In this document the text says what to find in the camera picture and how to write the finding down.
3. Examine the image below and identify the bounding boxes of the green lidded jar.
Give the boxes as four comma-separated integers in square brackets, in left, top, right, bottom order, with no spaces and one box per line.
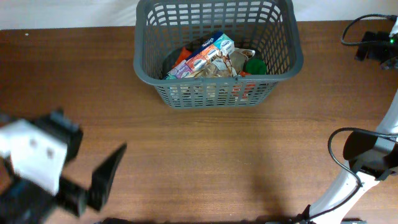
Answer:
[244,58,267,75]

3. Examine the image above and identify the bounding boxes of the small brown paper snack bag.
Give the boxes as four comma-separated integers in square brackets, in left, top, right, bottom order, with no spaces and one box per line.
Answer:
[193,51,237,78]

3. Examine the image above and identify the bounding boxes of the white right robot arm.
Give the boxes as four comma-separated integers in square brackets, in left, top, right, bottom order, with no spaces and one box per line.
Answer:
[297,24,397,223]

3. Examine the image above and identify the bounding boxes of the Kleenex tissue multipack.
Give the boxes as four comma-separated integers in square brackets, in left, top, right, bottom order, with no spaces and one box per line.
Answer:
[164,31,237,80]

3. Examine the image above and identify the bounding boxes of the beige brown coffee pouch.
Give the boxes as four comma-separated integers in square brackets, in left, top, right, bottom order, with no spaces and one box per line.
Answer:
[230,47,256,74]

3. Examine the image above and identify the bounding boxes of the grey plastic basket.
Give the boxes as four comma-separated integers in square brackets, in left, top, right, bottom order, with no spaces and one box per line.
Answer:
[134,0,303,109]

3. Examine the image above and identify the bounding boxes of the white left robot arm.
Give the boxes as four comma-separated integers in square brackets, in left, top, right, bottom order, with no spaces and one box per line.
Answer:
[1,110,127,223]

